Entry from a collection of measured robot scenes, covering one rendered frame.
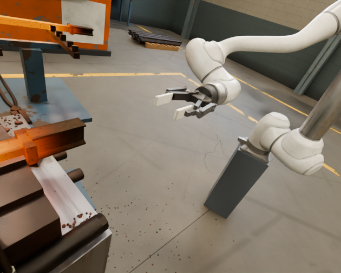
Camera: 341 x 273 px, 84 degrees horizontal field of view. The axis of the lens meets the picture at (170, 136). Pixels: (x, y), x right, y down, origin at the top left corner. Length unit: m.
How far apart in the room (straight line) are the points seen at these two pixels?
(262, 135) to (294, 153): 0.20
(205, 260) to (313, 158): 0.87
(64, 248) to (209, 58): 0.71
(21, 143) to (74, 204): 0.13
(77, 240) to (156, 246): 1.08
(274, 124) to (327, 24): 0.50
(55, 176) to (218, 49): 0.68
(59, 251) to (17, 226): 0.06
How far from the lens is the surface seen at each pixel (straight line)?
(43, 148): 0.36
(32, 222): 0.30
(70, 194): 0.39
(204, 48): 0.81
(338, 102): 1.05
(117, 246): 1.34
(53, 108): 0.93
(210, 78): 0.77
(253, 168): 1.32
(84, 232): 0.32
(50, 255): 0.31
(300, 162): 1.14
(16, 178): 0.33
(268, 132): 1.21
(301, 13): 7.55
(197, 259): 1.43
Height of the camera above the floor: 1.23
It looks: 35 degrees down
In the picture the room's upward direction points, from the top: 19 degrees clockwise
